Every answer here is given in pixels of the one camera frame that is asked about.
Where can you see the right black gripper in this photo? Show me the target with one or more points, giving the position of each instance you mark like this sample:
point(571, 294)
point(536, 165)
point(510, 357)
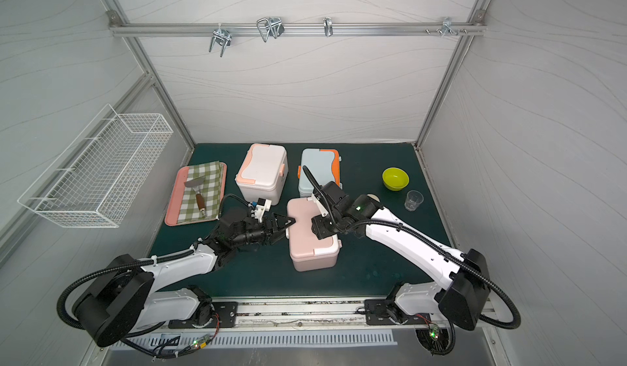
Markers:
point(331, 209)

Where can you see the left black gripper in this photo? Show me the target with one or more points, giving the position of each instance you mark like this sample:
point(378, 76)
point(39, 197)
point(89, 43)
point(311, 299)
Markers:
point(269, 227)

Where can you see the pink first aid kit box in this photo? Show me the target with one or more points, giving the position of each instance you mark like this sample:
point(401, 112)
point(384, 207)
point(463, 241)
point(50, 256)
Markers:
point(308, 253)

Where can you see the white peach first aid kit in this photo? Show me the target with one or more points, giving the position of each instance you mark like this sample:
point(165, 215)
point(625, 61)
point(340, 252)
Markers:
point(263, 173)

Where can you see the blue orange first aid kit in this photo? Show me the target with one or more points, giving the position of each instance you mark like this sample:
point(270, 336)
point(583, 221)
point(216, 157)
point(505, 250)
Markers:
point(325, 166)

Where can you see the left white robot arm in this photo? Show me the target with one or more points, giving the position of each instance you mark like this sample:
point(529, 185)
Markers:
point(130, 297)

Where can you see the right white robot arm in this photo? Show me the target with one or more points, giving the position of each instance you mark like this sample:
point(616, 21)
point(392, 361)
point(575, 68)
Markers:
point(461, 292)

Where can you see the metal hook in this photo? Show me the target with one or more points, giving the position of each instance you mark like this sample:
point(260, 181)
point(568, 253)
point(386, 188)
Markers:
point(328, 27)
point(270, 27)
point(221, 39)
point(448, 28)

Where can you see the green bowl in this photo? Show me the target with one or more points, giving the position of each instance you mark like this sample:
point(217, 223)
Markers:
point(395, 179)

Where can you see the clear plastic cup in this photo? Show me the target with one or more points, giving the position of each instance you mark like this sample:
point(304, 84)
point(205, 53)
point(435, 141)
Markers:
point(413, 200)

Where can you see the green checkered cloth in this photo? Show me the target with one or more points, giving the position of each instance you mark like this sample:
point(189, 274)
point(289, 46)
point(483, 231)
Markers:
point(203, 189)

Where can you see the pink tray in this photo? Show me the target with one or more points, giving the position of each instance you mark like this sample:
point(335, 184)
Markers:
point(171, 199)

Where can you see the aluminium crossbar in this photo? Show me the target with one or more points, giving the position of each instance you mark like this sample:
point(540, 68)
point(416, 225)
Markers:
point(296, 30)

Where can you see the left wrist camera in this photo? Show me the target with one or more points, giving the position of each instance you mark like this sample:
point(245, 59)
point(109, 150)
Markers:
point(260, 207)

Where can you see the spatula with wooden handle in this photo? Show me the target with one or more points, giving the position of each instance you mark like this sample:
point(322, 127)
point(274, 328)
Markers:
point(196, 186)

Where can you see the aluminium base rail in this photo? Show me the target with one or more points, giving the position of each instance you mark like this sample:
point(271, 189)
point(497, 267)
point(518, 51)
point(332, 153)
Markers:
point(259, 314)

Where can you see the white wire basket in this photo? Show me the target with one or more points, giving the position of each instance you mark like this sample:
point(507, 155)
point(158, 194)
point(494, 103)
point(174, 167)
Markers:
point(93, 182)

